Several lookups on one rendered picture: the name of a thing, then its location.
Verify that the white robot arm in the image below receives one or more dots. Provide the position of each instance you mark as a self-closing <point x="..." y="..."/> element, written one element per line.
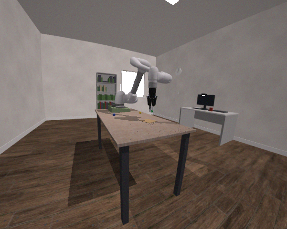
<point x="154" y="76"/>

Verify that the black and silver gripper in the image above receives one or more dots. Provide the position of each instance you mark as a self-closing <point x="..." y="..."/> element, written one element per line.
<point x="151" y="98"/>

